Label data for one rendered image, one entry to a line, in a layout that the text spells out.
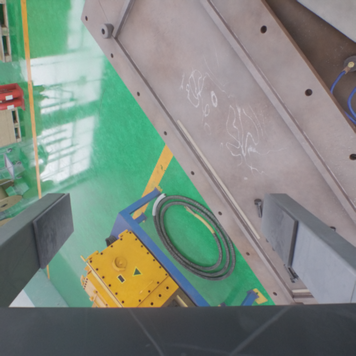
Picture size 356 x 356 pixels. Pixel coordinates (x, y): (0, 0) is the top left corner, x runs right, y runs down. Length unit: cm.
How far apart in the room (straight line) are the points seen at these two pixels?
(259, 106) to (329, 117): 14
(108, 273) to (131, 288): 27
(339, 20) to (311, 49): 14
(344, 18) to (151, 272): 263
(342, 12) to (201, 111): 35
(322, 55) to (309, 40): 5
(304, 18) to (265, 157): 32
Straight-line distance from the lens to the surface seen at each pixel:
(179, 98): 73
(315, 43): 70
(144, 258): 287
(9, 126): 700
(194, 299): 294
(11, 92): 602
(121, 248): 286
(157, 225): 370
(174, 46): 72
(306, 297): 84
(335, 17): 58
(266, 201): 16
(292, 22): 71
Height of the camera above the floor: 191
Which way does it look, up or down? 40 degrees down
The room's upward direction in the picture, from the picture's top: 123 degrees counter-clockwise
